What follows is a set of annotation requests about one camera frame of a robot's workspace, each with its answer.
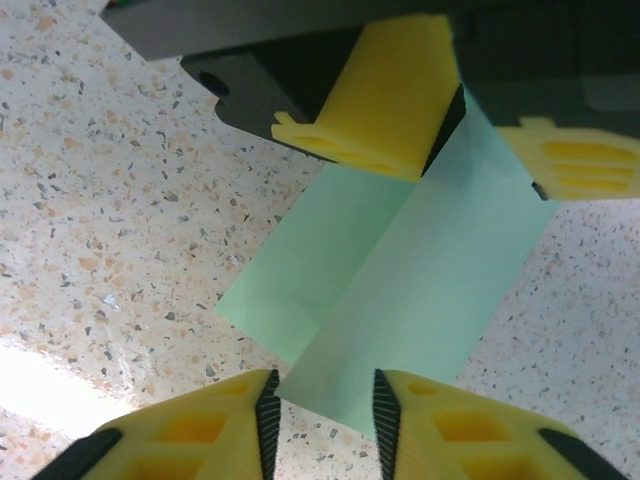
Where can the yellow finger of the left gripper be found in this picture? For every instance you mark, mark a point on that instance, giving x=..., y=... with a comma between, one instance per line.
x=580, y=160
x=385, y=100

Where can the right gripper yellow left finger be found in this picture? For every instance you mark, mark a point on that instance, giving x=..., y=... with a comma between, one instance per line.
x=200, y=435

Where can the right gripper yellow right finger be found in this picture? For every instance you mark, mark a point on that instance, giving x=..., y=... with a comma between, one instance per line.
x=465, y=440

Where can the green square paper sheet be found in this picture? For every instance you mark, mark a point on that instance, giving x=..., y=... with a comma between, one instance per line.
x=400, y=275

